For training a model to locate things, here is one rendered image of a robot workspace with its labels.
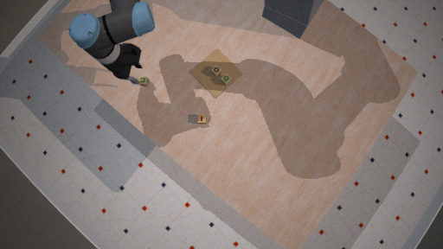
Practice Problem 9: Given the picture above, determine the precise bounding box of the tan wooden block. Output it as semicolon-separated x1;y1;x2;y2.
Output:
139;76;149;86
197;114;207;124
221;73;232;86
211;65;222;78

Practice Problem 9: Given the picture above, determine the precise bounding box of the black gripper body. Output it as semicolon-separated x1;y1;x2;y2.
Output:
94;43;141;79

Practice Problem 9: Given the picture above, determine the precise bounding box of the tan square mat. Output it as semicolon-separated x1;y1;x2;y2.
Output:
190;49;243;98

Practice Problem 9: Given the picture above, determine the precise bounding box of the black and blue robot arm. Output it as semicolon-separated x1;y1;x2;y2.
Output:
68;0;155;59

